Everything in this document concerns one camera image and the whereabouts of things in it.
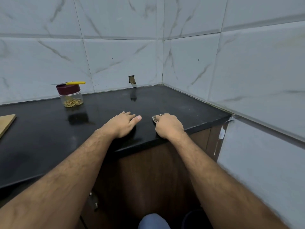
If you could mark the person's right forearm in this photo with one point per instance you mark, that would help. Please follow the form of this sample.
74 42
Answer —
224 188

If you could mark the person's blue clothing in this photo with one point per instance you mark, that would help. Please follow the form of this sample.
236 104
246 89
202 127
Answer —
153 221

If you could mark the person's right hand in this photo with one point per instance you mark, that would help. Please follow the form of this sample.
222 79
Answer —
167 125

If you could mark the black countertop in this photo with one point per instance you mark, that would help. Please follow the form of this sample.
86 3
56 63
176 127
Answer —
47 131

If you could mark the brown wooden cabinet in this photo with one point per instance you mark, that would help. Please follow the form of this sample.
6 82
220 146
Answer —
152 183

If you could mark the patterned cloth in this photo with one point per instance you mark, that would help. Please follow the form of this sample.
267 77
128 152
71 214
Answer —
156 117

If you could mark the dark round bin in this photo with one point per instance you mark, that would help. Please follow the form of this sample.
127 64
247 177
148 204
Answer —
195 219

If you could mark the clear jar maroon lid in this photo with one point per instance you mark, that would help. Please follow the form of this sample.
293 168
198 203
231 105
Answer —
70 96

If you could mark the wooden cutting board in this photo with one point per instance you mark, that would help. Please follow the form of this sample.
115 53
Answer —
5 124

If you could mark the person's left forearm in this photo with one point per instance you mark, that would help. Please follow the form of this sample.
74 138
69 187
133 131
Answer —
52 188

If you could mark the person's left hand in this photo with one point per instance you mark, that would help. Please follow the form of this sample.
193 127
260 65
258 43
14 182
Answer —
119 125

